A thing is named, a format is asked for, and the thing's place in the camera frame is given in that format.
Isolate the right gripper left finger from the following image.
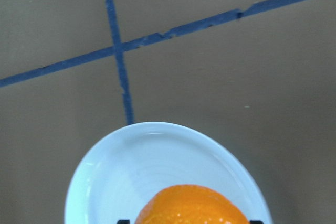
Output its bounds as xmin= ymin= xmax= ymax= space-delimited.
xmin=117 ymin=219 xmax=130 ymax=224

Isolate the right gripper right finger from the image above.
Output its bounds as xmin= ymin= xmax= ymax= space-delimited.
xmin=250 ymin=220 xmax=263 ymax=224

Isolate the orange fruit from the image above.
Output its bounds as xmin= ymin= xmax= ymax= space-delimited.
xmin=135 ymin=185 xmax=250 ymax=223

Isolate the light blue plate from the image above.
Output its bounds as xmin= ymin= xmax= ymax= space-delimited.
xmin=64 ymin=122 xmax=272 ymax=223

